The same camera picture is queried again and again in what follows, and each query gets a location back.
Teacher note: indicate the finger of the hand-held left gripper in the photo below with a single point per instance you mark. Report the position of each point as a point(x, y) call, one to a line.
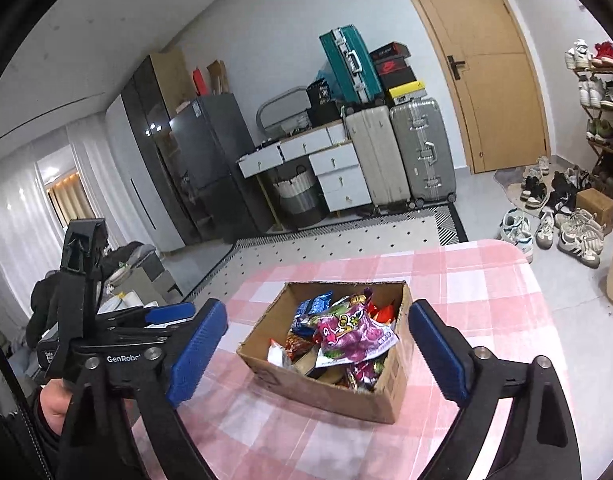
point(146, 335)
point(171, 312)

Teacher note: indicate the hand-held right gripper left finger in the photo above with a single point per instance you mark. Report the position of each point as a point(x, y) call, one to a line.
point(196, 352)

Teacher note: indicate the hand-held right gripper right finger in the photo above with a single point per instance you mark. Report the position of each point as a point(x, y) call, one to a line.
point(439, 350)

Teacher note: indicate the purple snack packet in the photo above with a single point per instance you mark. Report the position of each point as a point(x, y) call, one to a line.
point(359, 335)
point(364, 374)

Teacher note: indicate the white packet with red circle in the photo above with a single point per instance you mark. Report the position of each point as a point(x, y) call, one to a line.
point(279, 356)

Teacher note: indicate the white red noodle snack packet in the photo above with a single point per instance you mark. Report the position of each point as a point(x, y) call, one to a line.
point(301, 345)

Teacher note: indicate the large cardboard box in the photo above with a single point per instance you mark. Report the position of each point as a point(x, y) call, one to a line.
point(331, 400)

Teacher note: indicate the blue snack packet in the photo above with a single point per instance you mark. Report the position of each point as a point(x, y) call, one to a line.
point(311, 310)

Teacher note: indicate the person's left forearm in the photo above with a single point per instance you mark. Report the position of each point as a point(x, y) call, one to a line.
point(34, 442)

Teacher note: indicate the person's left hand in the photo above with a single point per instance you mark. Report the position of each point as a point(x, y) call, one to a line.
point(51, 402)

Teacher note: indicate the pink checked tablecloth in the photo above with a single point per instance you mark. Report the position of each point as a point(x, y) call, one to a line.
point(461, 280)

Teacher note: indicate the white curtain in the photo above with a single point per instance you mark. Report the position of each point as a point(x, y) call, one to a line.
point(16, 230)

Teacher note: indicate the dark glossy wardrobe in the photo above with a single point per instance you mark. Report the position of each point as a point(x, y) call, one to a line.
point(146, 160)

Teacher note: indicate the patterned floor rug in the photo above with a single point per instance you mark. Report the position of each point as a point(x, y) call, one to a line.
point(346, 240)

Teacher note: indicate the dark grey refrigerator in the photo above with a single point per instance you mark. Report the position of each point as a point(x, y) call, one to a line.
point(206, 160)

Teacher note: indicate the grey white laundry basket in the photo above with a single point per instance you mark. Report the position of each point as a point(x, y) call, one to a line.
point(296, 197)

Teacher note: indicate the grey door mat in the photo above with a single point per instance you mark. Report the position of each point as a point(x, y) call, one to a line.
point(511, 192)

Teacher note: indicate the pile of sneakers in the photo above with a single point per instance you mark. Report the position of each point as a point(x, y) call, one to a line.
point(551, 215)

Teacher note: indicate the white drawer cabinet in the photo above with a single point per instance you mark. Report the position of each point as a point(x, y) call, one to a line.
point(341, 180)

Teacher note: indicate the white desk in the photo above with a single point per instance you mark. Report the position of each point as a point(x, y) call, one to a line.
point(286, 150)

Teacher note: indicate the silver suitcase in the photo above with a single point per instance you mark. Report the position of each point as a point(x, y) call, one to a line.
point(424, 150)

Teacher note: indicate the beige suitcase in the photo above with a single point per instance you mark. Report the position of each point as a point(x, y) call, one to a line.
point(376, 155)

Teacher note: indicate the small cardboard box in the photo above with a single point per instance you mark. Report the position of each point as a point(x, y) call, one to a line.
point(596, 207)

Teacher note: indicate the red paper bag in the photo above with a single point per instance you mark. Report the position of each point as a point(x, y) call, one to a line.
point(200, 82)

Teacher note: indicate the brown paper bag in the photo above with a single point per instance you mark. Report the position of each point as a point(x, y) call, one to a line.
point(217, 77)

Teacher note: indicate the black storage box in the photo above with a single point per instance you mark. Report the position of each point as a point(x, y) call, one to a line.
point(326, 114)

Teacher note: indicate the wooden shoe rack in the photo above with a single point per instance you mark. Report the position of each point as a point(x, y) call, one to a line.
point(598, 150)

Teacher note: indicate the yellow black shoe box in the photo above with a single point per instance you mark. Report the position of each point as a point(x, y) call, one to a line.
point(406, 93)

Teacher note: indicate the black printed box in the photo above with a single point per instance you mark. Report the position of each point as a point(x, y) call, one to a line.
point(322, 92)

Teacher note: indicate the black red shoe box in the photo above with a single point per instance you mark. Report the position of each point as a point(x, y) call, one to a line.
point(394, 66)

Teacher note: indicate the wooden door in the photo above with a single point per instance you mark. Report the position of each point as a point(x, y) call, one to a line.
point(481, 60)

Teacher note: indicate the teal suitcase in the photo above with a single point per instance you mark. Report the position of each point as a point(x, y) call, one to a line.
point(351, 67)

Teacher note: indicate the rows of assorted shoes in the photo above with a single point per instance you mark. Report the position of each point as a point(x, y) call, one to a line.
point(601, 90)

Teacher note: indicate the grey arched frame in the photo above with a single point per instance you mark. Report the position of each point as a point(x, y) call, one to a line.
point(276, 102)

